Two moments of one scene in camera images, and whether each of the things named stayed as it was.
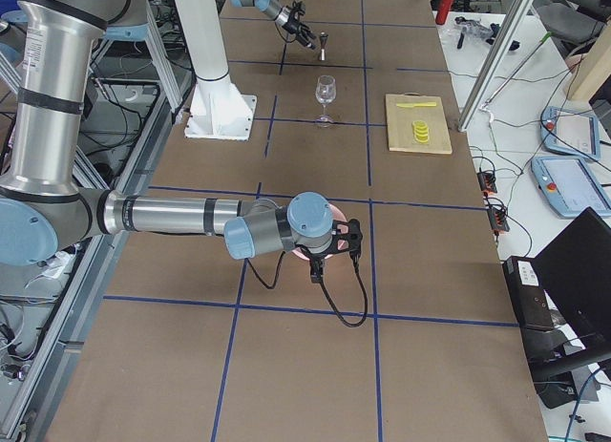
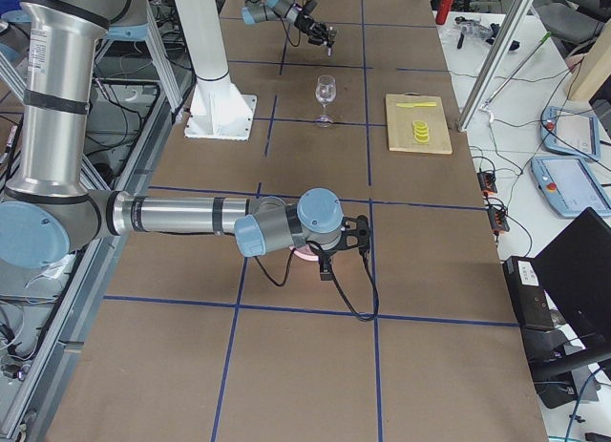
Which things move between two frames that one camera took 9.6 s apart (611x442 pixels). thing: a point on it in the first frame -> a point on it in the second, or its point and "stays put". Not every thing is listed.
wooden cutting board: (400, 121) stays put
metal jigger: (323, 54) -> (329, 40)
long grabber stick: (549, 35) stays put
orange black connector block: (497, 215) stays put
